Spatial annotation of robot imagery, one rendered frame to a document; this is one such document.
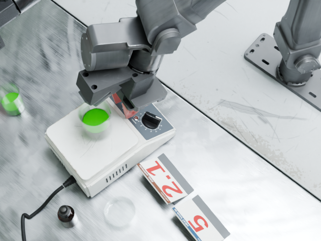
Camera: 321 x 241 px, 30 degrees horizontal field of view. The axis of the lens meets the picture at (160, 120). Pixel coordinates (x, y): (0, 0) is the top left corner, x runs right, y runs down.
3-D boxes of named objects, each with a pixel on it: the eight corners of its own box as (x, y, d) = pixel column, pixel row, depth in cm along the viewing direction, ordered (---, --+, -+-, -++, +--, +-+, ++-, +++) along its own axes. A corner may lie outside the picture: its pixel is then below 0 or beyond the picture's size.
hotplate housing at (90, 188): (134, 87, 116) (132, 67, 108) (177, 136, 111) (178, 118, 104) (38, 155, 110) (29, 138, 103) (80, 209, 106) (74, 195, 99)
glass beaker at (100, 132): (78, 140, 102) (71, 120, 95) (88, 112, 104) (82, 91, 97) (112, 147, 102) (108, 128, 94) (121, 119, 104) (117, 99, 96)
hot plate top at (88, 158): (100, 93, 106) (99, 91, 106) (141, 142, 102) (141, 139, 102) (44, 132, 103) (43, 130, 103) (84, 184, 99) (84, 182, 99)
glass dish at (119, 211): (106, 231, 104) (104, 228, 102) (103, 201, 106) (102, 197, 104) (137, 227, 104) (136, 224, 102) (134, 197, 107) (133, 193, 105)
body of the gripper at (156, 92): (134, 114, 97) (144, 89, 91) (101, 67, 100) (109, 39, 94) (165, 100, 100) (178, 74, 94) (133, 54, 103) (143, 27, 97)
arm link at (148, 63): (123, 78, 92) (132, 51, 86) (113, 49, 95) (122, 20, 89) (164, 73, 95) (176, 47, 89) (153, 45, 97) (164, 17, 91)
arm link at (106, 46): (89, 89, 89) (104, 42, 78) (76, 40, 92) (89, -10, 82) (162, 80, 93) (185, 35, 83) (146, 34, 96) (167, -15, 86)
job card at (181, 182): (163, 153, 110) (163, 145, 106) (194, 190, 107) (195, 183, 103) (136, 172, 109) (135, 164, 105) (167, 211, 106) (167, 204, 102)
